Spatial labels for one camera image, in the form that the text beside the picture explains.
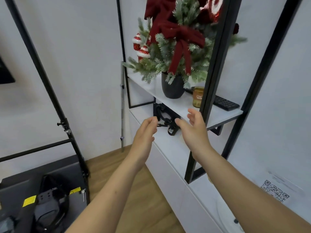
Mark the person's left hand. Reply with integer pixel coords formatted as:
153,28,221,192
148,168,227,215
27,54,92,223
131,116,159,166

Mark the person's right hand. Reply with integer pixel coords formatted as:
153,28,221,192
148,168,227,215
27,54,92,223
175,108,212,162

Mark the person's right forearm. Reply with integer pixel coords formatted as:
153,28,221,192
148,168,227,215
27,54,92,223
194,145,311,233

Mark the person's left forearm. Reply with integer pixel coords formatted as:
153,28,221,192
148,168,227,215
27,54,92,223
65,153,149,233

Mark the white shelf board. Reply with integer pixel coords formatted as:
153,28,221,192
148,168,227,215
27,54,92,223
126,70,244,130

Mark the amber glass jar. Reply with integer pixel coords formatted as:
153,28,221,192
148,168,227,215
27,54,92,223
192,86,205,108

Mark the grey metal rod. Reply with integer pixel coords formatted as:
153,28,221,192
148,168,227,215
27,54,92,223
120,61,126,152

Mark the black plant pot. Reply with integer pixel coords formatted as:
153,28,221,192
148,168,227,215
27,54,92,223
161,71,186,99

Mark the white cabinet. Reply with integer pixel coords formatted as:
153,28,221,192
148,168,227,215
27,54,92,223
129,104,311,233

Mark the black keyboard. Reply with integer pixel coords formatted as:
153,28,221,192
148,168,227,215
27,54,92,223
185,87,240,111

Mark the small frosted christmas tree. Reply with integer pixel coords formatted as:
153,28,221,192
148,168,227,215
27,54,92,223
123,0,248,89

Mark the red white candy cane ornament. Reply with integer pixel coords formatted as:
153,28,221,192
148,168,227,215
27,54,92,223
132,33,151,62

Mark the large dark red bow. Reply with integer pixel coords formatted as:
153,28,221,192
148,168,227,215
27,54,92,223
155,20,206,75

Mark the white printed paper sheet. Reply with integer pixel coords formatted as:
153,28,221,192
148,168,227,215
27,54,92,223
252,170,307,205

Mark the small dark red bow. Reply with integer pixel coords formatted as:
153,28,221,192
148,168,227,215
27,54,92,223
144,0,178,22

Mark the red white glitter ornament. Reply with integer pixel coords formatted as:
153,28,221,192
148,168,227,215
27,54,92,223
199,0,224,23

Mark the black equipment case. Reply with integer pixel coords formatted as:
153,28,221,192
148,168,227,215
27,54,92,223
0,155,88,233

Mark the black strap bundle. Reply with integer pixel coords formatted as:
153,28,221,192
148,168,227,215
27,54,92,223
153,103,183,136

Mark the black metal shelf frame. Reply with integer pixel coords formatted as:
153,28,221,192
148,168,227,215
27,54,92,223
116,0,304,185

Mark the black stand pole frame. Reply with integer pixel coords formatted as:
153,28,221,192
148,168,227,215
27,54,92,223
0,0,91,204

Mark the dark wall screen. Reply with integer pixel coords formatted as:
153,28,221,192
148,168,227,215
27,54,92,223
0,55,16,85

